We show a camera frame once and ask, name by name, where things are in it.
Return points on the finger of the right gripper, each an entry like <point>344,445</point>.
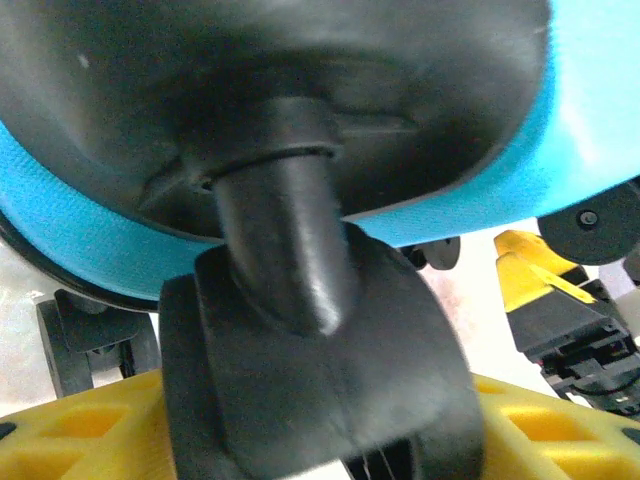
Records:
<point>525,245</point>
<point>522,285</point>

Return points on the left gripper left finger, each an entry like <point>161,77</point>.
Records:
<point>75,440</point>

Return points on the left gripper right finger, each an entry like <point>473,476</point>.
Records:
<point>550,440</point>

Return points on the blue hard-shell suitcase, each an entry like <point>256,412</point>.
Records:
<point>300,75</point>

